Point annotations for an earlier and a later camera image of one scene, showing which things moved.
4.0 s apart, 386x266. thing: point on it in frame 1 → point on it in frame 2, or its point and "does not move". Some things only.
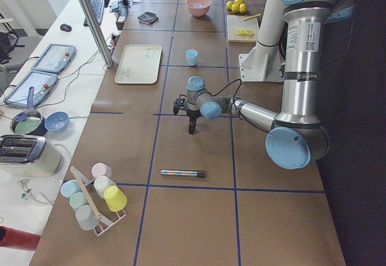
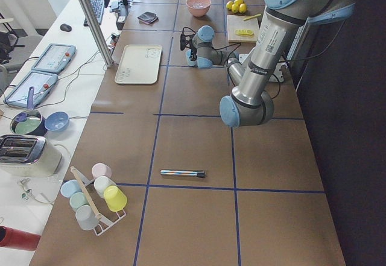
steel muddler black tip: (186, 173) does not move
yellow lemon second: (239, 1) does not move
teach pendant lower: (42, 83) does not move
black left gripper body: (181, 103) → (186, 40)
